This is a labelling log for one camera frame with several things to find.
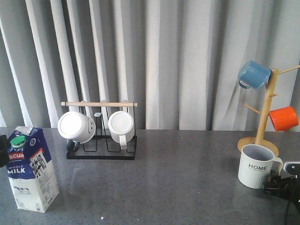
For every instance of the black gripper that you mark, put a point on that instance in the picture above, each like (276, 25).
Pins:
(286, 188)
(4, 158)

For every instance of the blue white milk carton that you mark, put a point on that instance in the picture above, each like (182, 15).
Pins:
(30, 170)

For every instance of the white HOME mug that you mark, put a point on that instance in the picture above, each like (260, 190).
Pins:
(256, 162)

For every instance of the orange enamel mug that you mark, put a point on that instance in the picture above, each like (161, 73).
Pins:
(284, 119)

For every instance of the white smiley face mug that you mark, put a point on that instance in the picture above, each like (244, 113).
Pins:
(77, 128)

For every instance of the wooden mug tree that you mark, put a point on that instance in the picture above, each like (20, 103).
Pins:
(259, 138)

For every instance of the blue enamel mug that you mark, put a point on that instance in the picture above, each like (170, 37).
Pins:
(253, 75)

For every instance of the white ribbed mug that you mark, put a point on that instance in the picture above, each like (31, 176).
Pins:
(121, 127)

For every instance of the grey curtain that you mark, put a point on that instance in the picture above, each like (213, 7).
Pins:
(178, 59)

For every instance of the black wire mug rack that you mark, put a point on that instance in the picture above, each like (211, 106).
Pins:
(102, 146)

